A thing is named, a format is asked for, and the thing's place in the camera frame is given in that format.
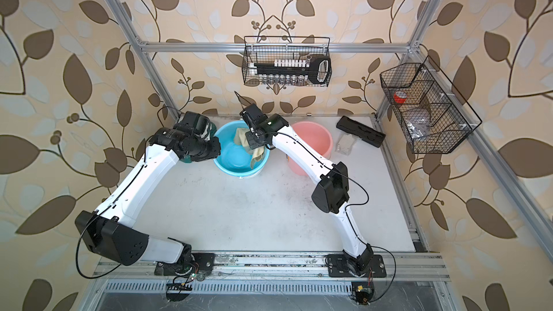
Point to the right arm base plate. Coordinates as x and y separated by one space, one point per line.
341 265

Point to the blue plastic bucket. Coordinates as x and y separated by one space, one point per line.
227 160

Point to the black wire basket right wall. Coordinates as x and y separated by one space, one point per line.
452 118

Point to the pink plastic bucket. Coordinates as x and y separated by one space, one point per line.
316 136

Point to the beige cleaning cloth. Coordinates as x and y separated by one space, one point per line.
248 157

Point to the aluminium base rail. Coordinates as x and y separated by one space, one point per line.
275 273

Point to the black socket set holder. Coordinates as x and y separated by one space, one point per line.
315 71

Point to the black plastic tray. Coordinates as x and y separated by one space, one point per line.
362 131

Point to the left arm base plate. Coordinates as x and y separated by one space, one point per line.
188 264

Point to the green tool case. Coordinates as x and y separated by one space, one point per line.
200 144

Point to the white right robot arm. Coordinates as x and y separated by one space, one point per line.
331 193

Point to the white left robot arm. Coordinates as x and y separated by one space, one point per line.
109 230

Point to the black wire basket wall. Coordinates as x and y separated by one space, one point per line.
452 118
268 48

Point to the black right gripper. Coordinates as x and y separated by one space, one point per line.
251 140

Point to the clear bag with white part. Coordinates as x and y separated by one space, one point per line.
345 144

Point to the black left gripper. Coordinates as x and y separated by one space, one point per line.
215 150

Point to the black wire basket back wall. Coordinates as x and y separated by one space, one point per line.
268 48

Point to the clear plastic bag in basket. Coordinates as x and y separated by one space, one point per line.
418 123

